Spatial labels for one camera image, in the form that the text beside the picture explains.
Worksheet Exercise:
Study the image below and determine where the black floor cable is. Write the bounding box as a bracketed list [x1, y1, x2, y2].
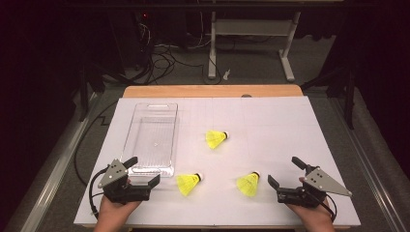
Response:
[73, 100, 120, 188]

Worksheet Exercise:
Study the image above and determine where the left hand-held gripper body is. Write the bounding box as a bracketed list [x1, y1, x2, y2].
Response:
[97, 159, 153, 205]

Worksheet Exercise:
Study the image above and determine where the wooden table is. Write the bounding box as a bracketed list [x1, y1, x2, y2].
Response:
[80, 84, 352, 232]

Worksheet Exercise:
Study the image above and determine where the person's left hand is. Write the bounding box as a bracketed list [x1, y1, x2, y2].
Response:
[97, 192, 143, 224]

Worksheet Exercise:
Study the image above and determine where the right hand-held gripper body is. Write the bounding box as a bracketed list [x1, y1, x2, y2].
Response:
[276, 163, 353, 209]

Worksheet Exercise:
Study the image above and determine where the clear plastic tray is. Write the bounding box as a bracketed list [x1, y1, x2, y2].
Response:
[119, 101, 179, 179]

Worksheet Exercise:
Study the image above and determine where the black metal stand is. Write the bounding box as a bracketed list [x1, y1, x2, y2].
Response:
[78, 61, 130, 123]
[301, 61, 357, 131]

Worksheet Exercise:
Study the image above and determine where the bundle of black floor cables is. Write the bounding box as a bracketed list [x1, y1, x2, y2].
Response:
[105, 42, 214, 86]

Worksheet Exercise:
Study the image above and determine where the aluminium floor rail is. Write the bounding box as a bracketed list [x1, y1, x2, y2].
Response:
[18, 91, 100, 232]
[328, 96, 410, 232]

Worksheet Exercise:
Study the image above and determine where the white board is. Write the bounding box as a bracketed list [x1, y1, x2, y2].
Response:
[73, 96, 362, 227]

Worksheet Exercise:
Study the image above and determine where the black computer tower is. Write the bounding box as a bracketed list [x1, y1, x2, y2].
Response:
[109, 9, 156, 71]

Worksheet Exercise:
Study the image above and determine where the person's right hand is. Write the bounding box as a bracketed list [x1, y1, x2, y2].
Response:
[285, 197, 335, 226]

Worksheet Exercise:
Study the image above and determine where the yellow shuttlecock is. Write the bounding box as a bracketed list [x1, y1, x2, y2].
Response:
[175, 172, 204, 197]
[236, 171, 261, 198]
[205, 130, 230, 150]

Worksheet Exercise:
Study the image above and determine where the right hand-held gripper black cable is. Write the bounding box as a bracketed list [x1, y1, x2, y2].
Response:
[308, 187, 338, 222]

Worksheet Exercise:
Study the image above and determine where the white metal desk frame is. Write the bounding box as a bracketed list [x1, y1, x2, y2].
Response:
[207, 11, 303, 82]

